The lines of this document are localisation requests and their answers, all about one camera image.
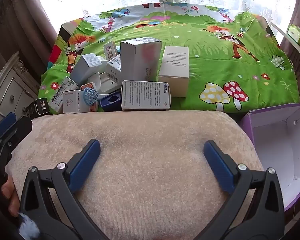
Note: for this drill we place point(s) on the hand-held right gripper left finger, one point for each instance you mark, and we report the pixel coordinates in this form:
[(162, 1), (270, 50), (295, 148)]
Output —
[(86, 166)]

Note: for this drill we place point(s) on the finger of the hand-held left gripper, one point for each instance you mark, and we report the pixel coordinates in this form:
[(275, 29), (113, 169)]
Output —
[(6, 125), (20, 127)]

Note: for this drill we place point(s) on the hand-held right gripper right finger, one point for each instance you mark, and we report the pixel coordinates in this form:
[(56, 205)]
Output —
[(218, 166)]

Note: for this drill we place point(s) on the small black white-label box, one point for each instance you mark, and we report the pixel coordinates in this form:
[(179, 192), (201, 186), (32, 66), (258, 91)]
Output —
[(38, 106)]

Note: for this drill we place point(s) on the white green-print box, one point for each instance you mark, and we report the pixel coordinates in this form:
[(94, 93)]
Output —
[(61, 92)]

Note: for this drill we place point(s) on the purple cardboard box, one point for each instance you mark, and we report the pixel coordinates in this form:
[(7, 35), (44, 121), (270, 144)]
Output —
[(272, 142)]

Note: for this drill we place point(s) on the white box pink lettering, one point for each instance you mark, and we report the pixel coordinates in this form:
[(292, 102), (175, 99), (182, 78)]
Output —
[(73, 102)]

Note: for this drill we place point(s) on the dark blue plastic holder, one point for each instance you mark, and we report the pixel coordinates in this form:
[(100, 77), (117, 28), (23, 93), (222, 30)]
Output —
[(110, 103)]

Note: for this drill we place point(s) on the toy basketball hoop blue net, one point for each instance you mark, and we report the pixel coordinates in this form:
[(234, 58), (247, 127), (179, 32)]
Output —
[(90, 96)]

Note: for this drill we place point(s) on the white plastic tray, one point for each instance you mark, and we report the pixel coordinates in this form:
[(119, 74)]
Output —
[(107, 82)]

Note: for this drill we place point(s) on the white cube box printed label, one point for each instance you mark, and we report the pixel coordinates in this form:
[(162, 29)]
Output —
[(86, 70)]

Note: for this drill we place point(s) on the white medicine box green label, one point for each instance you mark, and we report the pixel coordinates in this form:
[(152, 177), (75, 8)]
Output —
[(145, 96)]

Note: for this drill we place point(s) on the cream cardboard box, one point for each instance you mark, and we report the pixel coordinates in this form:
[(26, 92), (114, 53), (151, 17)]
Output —
[(173, 75)]

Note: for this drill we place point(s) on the small white barcode box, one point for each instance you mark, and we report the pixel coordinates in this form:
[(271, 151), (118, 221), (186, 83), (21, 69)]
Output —
[(113, 67)]

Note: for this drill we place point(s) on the tall white pink-print box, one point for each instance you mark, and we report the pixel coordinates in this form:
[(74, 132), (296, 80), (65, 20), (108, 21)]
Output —
[(140, 60)]

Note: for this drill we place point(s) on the person's left hand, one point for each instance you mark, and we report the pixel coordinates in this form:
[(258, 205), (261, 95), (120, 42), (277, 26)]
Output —
[(11, 195)]

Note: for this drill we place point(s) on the carved grey wooden cabinet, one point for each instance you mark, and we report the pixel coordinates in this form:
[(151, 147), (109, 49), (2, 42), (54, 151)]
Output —
[(12, 90)]

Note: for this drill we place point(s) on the beige plush cushion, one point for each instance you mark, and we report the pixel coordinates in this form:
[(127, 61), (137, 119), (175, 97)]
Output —
[(150, 167)]

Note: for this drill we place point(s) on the green cartoon printed blanket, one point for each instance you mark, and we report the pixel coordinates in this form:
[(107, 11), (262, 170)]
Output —
[(215, 62)]

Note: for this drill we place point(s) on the plain brown curtain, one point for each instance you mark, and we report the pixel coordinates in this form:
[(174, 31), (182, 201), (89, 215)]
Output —
[(20, 17)]

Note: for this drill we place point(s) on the white curved shelf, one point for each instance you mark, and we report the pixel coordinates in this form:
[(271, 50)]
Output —
[(290, 46)]

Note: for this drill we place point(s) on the green tissue pack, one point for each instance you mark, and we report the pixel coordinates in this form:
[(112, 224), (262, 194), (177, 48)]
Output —
[(297, 35)]

